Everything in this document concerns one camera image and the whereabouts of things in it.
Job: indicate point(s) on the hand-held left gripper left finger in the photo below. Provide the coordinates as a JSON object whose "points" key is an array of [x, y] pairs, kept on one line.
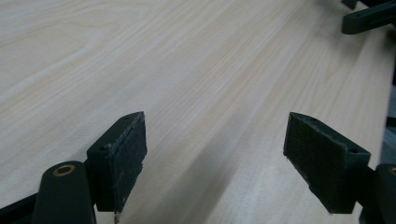
{"points": [[120, 168]]}

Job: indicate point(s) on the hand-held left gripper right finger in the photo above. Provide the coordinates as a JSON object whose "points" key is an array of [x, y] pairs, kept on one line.
{"points": [[323, 165]]}

